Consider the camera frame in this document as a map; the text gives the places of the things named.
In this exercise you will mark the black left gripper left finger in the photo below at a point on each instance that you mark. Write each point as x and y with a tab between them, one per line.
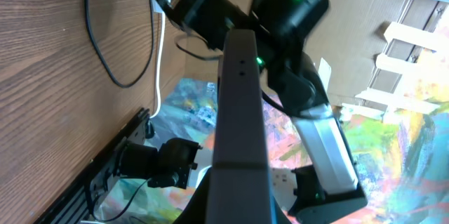
195	211

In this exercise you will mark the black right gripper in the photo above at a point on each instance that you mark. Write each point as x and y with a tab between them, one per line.
205	17

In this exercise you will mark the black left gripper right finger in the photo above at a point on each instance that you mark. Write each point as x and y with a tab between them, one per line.
280	216

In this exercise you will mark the blue Samsung Galaxy smartphone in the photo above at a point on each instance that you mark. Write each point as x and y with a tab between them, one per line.
239	116

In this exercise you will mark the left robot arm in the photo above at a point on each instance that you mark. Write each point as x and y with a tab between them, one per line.
158	164

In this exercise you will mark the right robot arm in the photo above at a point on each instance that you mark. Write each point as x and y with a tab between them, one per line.
329	188

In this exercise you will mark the white power strip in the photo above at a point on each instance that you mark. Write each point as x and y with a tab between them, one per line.
156	7

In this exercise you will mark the black aluminium mounting rail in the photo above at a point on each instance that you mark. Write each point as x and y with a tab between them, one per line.
97	179

